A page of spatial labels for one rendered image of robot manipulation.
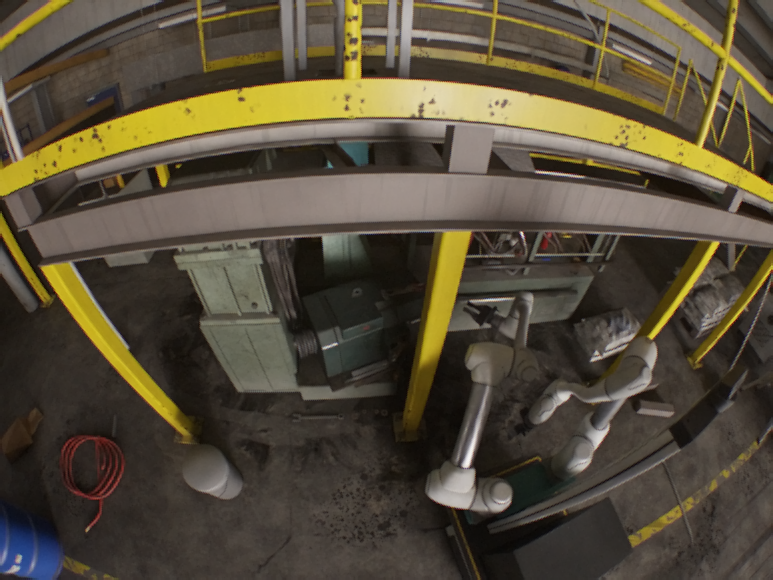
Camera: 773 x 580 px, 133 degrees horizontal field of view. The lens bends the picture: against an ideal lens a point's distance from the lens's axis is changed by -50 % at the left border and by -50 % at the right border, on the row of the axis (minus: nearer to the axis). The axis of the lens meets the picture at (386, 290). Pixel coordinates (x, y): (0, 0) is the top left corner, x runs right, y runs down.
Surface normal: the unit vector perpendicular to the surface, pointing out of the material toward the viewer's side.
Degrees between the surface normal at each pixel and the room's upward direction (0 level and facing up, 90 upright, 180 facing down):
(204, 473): 1
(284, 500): 0
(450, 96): 90
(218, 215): 90
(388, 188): 90
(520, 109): 90
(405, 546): 0
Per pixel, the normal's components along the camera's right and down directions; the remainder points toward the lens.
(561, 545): 0.04, -0.72
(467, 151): 0.11, 0.69
